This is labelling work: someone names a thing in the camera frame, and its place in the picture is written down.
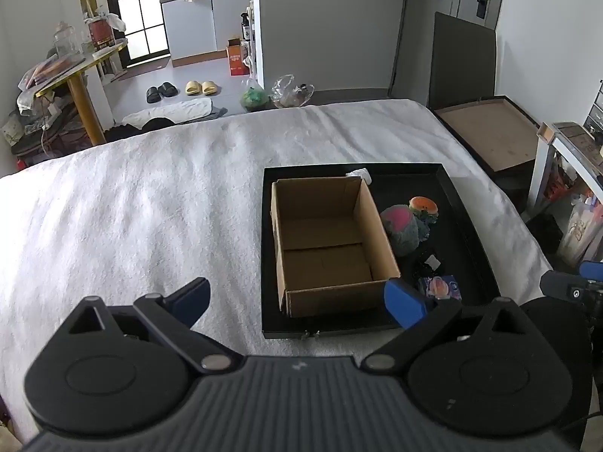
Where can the white bubble wrap piece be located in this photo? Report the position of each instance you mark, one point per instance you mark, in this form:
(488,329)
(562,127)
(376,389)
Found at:
(360,175)

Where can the white floor towel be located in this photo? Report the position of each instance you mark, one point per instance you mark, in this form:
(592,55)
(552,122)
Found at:
(174,110)

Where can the dark leaning board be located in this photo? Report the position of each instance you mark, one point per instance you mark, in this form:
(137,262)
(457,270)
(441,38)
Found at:
(464,61)

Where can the white side table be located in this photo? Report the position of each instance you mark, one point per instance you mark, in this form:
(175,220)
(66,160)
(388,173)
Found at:
(541,169)

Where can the black coat stand pole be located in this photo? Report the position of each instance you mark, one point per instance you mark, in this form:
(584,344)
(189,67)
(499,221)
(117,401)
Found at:
(400,37)

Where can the round table with yellow leg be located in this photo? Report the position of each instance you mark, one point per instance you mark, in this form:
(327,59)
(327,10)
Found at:
(87,113)

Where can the red box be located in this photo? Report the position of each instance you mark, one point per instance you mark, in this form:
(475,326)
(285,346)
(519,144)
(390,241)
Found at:
(100,33)

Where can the white shopping bag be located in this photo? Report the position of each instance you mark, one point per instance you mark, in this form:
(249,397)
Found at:
(582,230)

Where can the black spray bottle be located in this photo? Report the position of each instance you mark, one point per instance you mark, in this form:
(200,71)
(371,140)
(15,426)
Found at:
(245,26)

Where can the brown cardboard box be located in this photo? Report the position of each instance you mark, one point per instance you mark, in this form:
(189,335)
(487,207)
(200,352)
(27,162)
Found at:
(325,230)

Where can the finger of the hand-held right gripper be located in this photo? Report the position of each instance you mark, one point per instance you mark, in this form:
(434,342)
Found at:
(594,270)
(560,286)

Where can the grey fuzzy cloth piece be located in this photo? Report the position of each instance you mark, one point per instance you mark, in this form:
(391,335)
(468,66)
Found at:
(427,219)

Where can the burger squishy toy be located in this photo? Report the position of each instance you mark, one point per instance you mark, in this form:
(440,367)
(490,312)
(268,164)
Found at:
(422,206)

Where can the pile of bags under table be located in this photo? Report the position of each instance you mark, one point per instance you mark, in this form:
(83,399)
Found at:
(37,122)

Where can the black clothes pile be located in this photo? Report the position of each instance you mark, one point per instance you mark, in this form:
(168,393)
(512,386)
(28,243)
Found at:
(155,125)

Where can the green plastic bag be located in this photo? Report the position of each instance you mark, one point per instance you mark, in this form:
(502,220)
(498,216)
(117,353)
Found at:
(254,99)

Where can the white kitchen cabinet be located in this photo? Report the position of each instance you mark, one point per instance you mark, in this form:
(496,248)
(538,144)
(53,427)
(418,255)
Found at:
(193,26)

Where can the white fluffy blanket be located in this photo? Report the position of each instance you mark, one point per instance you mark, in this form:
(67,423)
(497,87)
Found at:
(141,207)

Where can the black tray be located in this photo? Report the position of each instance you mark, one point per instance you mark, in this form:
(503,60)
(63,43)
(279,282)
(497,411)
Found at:
(471,254)

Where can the glass jar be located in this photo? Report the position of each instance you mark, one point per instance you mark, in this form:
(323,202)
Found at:
(66,40)

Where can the orange carton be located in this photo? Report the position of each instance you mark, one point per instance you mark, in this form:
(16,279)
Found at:
(237,59)

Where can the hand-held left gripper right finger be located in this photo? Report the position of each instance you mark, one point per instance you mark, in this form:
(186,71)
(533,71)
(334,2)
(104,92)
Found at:
(403,301)

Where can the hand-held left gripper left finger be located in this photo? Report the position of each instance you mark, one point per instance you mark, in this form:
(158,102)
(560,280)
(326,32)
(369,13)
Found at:
(194,299)

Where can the grey and pink plush toy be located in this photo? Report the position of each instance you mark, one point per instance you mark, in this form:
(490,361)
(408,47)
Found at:
(400,230)

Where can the small black fuzzy item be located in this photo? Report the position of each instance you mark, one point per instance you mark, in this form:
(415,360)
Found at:
(424,270)

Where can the clear plastic bag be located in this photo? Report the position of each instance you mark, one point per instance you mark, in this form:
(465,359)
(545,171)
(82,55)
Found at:
(289,92)

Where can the brown framed board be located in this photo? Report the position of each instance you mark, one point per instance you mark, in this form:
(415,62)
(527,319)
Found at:
(490,134)

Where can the stack of books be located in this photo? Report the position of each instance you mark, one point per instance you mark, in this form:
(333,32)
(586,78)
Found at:
(54,68)

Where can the black framed glass door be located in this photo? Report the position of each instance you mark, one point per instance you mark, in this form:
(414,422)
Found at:
(139,9)

